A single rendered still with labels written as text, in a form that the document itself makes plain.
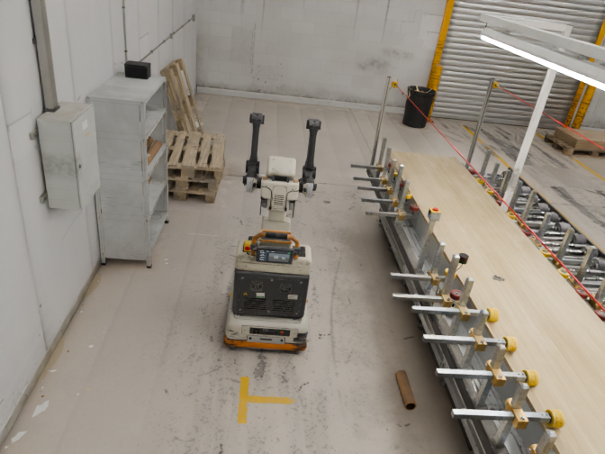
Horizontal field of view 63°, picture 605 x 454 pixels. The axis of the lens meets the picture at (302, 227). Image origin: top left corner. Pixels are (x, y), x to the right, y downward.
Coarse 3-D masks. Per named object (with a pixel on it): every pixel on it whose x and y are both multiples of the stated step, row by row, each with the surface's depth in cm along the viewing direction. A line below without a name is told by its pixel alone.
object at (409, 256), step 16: (368, 176) 546; (384, 192) 496; (384, 208) 469; (400, 224) 436; (400, 240) 413; (416, 272) 371; (416, 288) 364; (448, 352) 298; (464, 368) 283; (464, 384) 275; (464, 400) 273; (480, 432) 252; (496, 432) 248; (496, 448) 240
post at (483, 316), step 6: (480, 312) 267; (486, 312) 264; (480, 318) 266; (486, 318) 266; (480, 324) 268; (474, 330) 272; (480, 330) 270; (468, 348) 278; (468, 354) 278; (462, 360) 284; (468, 360) 281; (462, 366) 284; (468, 366) 283
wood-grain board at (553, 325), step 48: (432, 192) 459; (480, 192) 473; (480, 240) 386; (528, 240) 396; (480, 288) 325; (528, 288) 332; (528, 336) 287; (576, 336) 292; (576, 384) 257; (576, 432) 228
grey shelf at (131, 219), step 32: (96, 96) 379; (128, 96) 388; (160, 96) 467; (96, 128) 389; (128, 128) 390; (160, 128) 482; (128, 160) 404; (160, 160) 498; (96, 192) 416; (128, 192) 417; (160, 192) 479; (128, 224) 432; (160, 224) 500; (128, 256) 448
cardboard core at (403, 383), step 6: (396, 372) 367; (402, 372) 365; (402, 378) 359; (402, 384) 355; (408, 384) 355; (402, 390) 351; (408, 390) 350; (402, 396) 348; (408, 396) 345; (408, 402) 341; (414, 402) 342; (408, 408) 344; (414, 408) 344
